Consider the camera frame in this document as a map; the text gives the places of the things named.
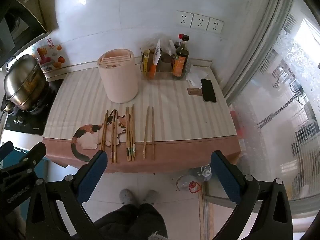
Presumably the white tissue paper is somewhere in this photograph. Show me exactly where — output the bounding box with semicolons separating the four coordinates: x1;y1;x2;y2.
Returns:
186;67;208;88

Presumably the clear plastic tray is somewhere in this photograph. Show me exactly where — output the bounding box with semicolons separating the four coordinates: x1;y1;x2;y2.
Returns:
141;61;192;81

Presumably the black smartphone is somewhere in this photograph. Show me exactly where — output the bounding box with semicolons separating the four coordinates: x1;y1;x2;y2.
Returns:
200;78;217;103

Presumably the yellow box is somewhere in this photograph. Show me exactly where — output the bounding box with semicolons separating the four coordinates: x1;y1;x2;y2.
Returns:
142;49;150;73

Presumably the pink utensil holder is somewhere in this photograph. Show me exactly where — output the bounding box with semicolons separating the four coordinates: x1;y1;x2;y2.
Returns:
97;47;139;103

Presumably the black gas stove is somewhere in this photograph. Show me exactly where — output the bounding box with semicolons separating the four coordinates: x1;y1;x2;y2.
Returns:
4;79;65;136

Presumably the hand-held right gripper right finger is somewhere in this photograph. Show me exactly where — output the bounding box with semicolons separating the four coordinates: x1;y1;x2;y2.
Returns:
211;151;293;240

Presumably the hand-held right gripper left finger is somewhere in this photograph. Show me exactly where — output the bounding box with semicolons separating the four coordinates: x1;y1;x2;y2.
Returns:
26;150;108;240

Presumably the frosted glass sliding door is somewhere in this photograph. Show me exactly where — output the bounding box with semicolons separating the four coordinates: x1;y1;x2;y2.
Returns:
222;0;320;217

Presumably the fruit wall sticker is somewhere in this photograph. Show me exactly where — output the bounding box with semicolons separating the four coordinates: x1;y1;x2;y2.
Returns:
36;38;66;72

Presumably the grey slipper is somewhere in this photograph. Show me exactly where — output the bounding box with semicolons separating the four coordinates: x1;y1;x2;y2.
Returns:
119;189;137;205
143;189;160;204

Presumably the brown jar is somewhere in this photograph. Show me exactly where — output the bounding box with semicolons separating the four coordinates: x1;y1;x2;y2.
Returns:
160;53;173;72

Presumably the dark bottle with orange label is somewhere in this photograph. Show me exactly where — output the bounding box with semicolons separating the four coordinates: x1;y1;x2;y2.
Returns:
172;34;190;80

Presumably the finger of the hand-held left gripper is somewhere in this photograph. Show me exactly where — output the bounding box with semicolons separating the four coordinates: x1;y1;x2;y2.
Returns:
0;142;47;179
0;141;13;162

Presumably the stainless steel pot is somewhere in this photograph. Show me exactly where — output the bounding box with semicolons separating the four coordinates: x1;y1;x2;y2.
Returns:
1;54;50;112

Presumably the range hood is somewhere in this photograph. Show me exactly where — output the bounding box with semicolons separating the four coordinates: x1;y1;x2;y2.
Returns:
0;0;52;64

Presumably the clear plastic bag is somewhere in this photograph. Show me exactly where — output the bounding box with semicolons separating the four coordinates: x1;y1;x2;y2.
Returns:
140;33;177;57

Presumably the clear bottle with white cap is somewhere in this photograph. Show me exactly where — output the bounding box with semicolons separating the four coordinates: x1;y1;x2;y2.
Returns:
187;164;213;182

